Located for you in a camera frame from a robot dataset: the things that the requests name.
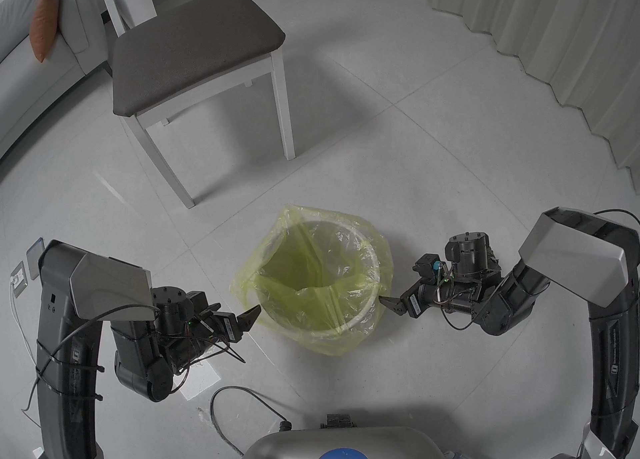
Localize orange cushion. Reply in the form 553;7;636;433
28;0;61;64

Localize white curtain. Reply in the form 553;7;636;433
300;0;640;174

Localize white chair with grey seat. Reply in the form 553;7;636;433
82;0;296;211

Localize white trash bin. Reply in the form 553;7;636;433
255;219;394;344

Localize yellow plastic bag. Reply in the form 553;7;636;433
229;204;394;358

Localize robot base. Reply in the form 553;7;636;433
240;413;452;459

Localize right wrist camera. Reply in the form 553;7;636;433
412;253;447;284

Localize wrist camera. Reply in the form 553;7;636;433
188;291;222;322
412;253;447;284

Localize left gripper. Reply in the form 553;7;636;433
199;304;262;348

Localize white cable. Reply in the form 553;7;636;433
9;274;41;418

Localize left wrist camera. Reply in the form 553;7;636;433
188;291;222;322

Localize black cable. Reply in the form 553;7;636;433
208;385;294;456
592;207;640;229
22;303;162;416

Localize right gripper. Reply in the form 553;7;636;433
378;282;452;320

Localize light grey sofa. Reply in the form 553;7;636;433
0;0;114;164

